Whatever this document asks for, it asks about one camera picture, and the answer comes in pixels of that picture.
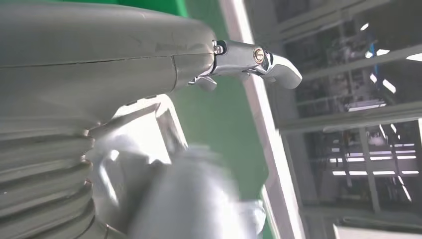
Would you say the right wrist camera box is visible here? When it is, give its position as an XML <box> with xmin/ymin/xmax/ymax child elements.
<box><xmin>89</xmin><ymin>94</ymin><xmax>189</xmax><ymax>166</ymax></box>

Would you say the background metal shelving rack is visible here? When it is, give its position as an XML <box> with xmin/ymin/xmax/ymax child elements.
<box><xmin>244</xmin><ymin>0</ymin><xmax>422</xmax><ymax>239</ymax></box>

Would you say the green conveyor belt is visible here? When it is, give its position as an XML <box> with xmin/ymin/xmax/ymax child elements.
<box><xmin>169</xmin><ymin>0</ymin><xmax>278</xmax><ymax>239</ymax></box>

